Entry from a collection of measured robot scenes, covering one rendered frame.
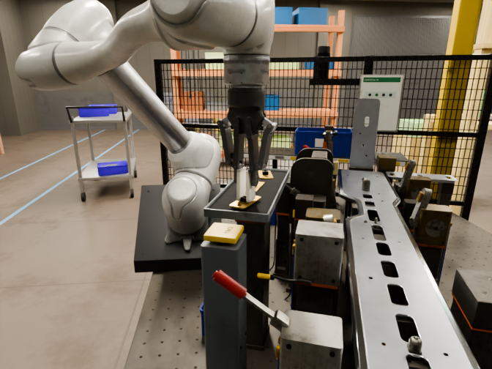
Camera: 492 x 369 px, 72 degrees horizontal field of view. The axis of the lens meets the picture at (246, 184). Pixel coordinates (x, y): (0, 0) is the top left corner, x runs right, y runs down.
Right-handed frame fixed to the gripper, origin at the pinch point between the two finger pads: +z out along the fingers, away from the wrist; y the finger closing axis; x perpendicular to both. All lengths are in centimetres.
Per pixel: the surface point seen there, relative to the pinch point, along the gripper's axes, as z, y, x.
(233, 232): 4.6, 4.9, -13.7
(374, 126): 0, 10, 115
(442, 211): 16, 40, 50
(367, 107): -9, 5, 114
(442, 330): 20.4, 40.4, -1.6
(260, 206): 4.6, 3.2, 0.6
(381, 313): 20.5, 30.4, -2.0
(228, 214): 4.7, -0.5, -6.5
